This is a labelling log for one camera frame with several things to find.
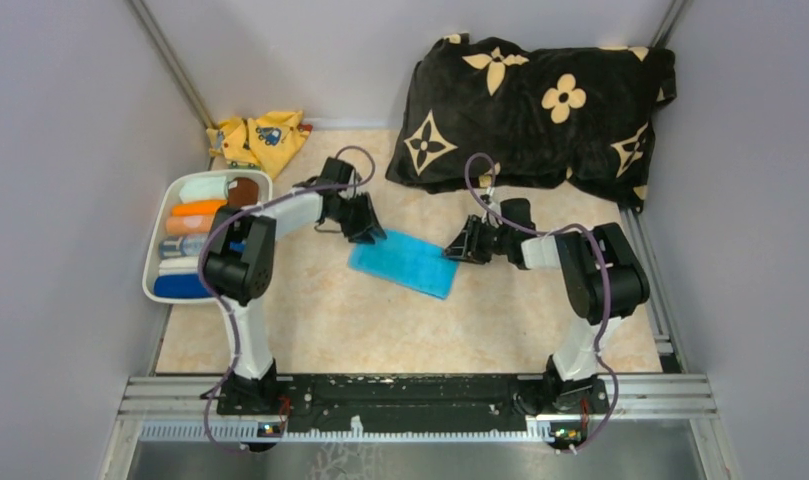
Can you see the light blue towel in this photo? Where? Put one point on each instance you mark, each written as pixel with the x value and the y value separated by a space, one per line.
pixel 407 261

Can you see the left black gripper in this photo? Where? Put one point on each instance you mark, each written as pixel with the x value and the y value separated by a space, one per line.
pixel 367 223

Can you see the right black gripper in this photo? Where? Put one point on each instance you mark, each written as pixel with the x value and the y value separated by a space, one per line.
pixel 466 246

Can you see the black blanket with beige flowers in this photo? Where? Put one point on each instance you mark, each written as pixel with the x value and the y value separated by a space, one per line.
pixel 490 111

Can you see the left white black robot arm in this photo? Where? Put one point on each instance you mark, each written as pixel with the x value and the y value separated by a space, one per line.
pixel 237 263

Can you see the mint green rolled towel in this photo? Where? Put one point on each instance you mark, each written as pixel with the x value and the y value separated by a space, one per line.
pixel 204 189

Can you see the salmon rolled towel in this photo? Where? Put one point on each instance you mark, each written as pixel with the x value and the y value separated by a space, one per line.
pixel 187 225

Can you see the brown towel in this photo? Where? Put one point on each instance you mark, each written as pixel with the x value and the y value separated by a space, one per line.
pixel 242 192

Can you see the orange rolled towel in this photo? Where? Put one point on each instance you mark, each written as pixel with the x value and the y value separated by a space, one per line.
pixel 197 208

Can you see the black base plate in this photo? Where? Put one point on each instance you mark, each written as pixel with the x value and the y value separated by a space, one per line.
pixel 401 404

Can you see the yellow printed cloth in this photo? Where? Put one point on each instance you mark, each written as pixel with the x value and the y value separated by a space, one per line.
pixel 267 143

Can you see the aluminium frame rail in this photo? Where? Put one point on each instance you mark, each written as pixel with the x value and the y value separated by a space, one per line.
pixel 658 426

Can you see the white plastic basket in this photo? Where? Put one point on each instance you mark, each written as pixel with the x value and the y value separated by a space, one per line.
pixel 171 199

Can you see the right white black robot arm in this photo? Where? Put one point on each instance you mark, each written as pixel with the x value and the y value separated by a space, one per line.
pixel 602 275

